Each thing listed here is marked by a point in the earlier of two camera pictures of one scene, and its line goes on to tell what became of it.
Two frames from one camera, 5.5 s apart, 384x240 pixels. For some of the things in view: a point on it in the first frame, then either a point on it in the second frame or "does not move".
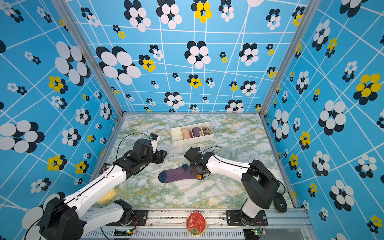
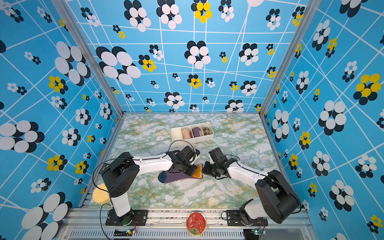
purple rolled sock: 196,131 does not move
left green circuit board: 124,232 does not move
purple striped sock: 180,173 does not move
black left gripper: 160,157 to 193,168
